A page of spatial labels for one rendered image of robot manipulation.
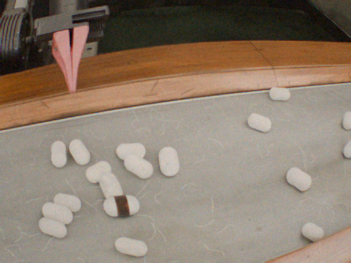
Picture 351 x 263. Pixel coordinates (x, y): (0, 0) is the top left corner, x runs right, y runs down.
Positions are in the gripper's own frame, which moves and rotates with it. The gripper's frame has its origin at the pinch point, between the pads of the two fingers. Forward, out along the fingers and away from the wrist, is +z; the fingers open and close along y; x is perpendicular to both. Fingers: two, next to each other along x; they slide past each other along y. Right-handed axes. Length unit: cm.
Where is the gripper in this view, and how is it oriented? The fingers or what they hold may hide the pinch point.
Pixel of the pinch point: (72, 85)
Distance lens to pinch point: 56.4
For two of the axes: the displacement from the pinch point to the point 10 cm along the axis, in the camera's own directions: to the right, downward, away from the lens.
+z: 1.8, 9.7, -1.5
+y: 9.5, -1.4, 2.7
